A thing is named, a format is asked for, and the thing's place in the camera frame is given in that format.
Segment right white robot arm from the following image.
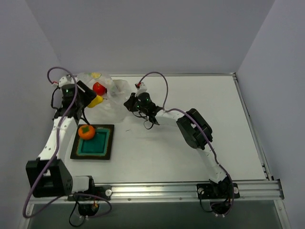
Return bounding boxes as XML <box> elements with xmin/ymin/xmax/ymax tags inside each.
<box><xmin>123</xmin><ymin>92</ymin><xmax>233</xmax><ymax>197</ymax></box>

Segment aluminium front rail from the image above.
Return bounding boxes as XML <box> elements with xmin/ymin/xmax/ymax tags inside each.
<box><xmin>26</xmin><ymin>180</ymin><xmax>285</xmax><ymax>203</ymax></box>

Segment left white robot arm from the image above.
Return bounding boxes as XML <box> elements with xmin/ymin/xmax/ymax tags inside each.
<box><xmin>26</xmin><ymin>81</ymin><xmax>96</xmax><ymax>200</ymax></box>

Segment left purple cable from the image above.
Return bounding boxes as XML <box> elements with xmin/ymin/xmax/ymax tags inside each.
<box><xmin>22</xmin><ymin>66</ymin><xmax>112</xmax><ymax>219</ymax></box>

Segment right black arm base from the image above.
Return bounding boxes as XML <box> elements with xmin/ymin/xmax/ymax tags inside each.
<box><xmin>196</xmin><ymin>182</ymin><xmax>240</xmax><ymax>218</ymax></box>

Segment purple cable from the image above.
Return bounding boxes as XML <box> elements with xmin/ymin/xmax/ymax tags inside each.
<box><xmin>136</xmin><ymin>72</ymin><xmax>235</xmax><ymax>215</ymax></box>
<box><xmin>22</xmin><ymin>66</ymin><xmax>112</xmax><ymax>219</ymax></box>

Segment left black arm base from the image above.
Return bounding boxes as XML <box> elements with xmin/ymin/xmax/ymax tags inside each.
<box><xmin>67</xmin><ymin>185</ymin><xmax>112</xmax><ymax>218</ymax></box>

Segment translucent white plastic bag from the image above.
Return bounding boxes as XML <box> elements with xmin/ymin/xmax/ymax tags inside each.
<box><xmin>77</xmin><ymin>72</ymin><xmax>132</xmax><ymax>124</ymax></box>

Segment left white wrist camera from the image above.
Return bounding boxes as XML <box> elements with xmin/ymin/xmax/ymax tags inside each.
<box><xmin>52</xmin><ymin>74</ymin><xmax>75</xmax><ymax>88</ymax></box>

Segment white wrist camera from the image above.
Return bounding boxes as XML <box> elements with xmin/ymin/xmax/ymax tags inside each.
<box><xmin>135</xmin><ymin>82</ymin><xmax>147</xmax><ymax>97</ymax></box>
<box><xmin>52</xmin><ymin>74</ymin><xmax>75</xmax><ymax>88</ymax></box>

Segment square teal ceramic plate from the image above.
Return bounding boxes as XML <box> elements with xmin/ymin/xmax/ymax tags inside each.
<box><xmin>70</xmin><ymin>125</ymin><xmax>114</xmax><ymax>160</ymax></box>

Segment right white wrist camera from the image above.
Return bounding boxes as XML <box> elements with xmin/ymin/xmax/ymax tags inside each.
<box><xmin>135</xmin><ymin>82</ymin><xmax>147</xmax><ymax>97</ymax></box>

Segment orange fake persimmon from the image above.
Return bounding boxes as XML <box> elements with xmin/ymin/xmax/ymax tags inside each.
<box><xmin>78</xmin><ymin>125</ymin><xmax>95</xmax><ymax>140</ymax></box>

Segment yellow fake pear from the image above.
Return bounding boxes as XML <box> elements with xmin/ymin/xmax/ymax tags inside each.
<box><xmin>87</xmin><ymin>95</ymin><xmax>103</xmax><ymax>108</ymax></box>

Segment red fake apple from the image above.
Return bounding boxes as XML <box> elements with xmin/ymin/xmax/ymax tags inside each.
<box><xmin>92</xmin><ymin>82</ymin><xmax>107</xmax><ymax>96</ymax></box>

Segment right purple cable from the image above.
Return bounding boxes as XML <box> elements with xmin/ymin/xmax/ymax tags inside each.
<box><xmin>136</xmin><ymin>72</ymin><xmax>235</xmax><ymax>215</ymax></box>

